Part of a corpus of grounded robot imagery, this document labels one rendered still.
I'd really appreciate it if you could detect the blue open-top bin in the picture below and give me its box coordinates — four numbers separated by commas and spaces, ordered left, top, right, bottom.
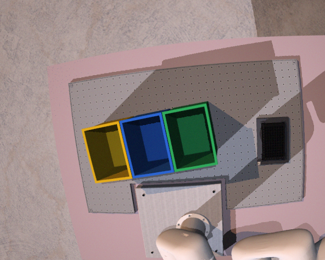
119, 109, 174, 178

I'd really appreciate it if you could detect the black well plate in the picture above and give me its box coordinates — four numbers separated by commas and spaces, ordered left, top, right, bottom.
261, 122, 285, 160

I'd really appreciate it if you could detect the green open-top bin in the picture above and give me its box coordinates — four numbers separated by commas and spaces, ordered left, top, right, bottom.
162, 101, 218, 172

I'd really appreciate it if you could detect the yellow open bin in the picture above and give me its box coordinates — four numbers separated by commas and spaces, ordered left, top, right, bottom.
82, 117, 133, 183

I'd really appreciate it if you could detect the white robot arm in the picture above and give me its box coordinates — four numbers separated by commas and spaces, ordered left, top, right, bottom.
156, 213, 325, 260

